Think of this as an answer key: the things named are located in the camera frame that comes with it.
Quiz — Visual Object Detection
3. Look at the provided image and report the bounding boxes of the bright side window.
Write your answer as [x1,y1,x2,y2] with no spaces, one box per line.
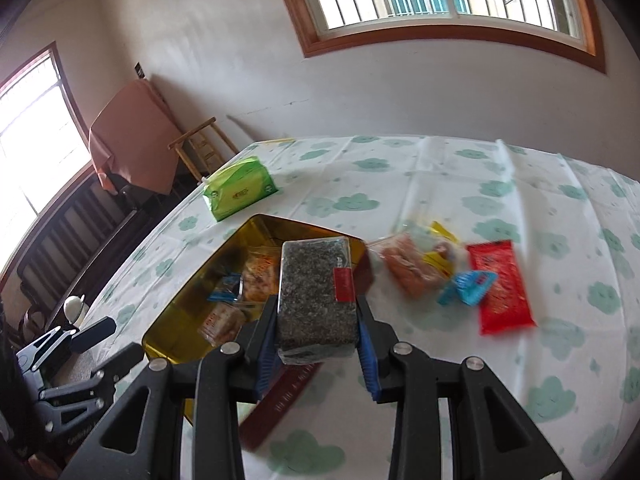
[0,41,93,273]

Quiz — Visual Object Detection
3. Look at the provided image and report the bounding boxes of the white bottle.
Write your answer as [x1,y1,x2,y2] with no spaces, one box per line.
[62,295,91,331]

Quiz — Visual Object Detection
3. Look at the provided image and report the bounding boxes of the small white red printed packet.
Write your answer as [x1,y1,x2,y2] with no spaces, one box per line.
[196,304,248,347]

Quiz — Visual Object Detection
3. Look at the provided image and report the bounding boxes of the orange brittle snack packet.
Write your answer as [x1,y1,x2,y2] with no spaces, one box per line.
[370,232,453,301]

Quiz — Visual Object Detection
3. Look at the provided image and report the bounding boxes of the small yellow candy packet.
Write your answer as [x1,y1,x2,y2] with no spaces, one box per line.
[422,220,461,281]

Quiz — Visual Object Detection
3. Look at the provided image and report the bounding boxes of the red snack packet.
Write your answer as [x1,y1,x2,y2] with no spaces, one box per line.
[466,240,536,336]

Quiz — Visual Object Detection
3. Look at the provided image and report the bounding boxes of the small wooden chair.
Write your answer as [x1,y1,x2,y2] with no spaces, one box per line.
[168,116,241,181]

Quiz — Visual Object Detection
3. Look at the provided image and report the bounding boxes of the green tissue pack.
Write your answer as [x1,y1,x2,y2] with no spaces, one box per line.
[201,156,279,223]

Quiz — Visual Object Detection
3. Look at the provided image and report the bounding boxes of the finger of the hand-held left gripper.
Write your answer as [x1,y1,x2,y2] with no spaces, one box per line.
[39,342,146,404]
[16,316,117,376]

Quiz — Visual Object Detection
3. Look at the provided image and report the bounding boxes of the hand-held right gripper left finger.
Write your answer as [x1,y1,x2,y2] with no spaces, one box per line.
[60,295,283,480]

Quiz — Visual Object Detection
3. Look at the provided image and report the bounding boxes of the twisted dough snack packet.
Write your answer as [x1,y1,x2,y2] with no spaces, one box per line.
[242,252,281,303]

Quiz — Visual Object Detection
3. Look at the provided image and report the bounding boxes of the blue-ended dark candy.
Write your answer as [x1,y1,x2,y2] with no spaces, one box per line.
[207,274,246,303]

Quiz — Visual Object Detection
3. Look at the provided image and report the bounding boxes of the black sesame bar packet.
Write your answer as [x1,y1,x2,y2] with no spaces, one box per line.
[276,234,362,366]

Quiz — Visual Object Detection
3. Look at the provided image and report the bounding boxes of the red tin box gold inside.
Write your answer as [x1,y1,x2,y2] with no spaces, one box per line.
[141,213,373,453]

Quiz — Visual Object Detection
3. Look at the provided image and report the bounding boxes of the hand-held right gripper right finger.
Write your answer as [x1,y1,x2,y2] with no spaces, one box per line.
[352,295,576,480]

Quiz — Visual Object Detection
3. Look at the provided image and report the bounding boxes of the pink cloth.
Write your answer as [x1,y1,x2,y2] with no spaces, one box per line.
[89,79,181,196]

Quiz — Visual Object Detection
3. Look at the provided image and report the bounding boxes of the dark wooden bench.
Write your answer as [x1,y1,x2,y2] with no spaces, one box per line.
[0,165,171,341]

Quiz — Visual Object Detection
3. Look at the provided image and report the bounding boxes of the small blue candy packet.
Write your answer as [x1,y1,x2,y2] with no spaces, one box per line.
[437,270,498,307]

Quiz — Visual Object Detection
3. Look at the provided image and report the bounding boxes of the cloud-print tablecloth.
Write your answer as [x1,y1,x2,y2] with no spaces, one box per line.
[75,134,640,480]

